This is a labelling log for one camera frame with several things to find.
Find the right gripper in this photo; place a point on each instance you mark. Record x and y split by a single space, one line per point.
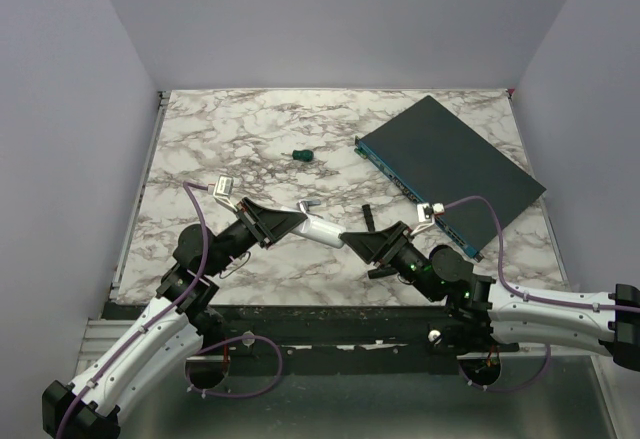
381 246

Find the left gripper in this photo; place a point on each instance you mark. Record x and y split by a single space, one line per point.
271 225

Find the white remote control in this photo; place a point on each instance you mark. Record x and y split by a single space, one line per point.
319 230

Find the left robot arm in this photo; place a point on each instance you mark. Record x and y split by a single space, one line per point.
172 327

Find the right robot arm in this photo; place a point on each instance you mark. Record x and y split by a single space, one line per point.
494 310

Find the chrome faucet tap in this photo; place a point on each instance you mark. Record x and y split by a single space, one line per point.
306 205

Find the black hammer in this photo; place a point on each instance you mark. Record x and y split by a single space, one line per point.
379 271

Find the green stubby screwdriver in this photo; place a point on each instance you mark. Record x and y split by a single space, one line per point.
304 156

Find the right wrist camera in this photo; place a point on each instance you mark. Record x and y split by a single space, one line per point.
428 212

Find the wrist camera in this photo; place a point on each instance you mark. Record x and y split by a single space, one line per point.
223 187
428 212

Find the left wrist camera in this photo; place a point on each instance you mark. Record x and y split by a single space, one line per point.
223 187

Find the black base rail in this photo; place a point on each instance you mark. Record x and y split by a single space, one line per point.
262 329

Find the dark network switch box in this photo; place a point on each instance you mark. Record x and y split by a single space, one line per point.
433 154

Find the aluminium frame rail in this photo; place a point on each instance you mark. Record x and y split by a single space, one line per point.
101 334

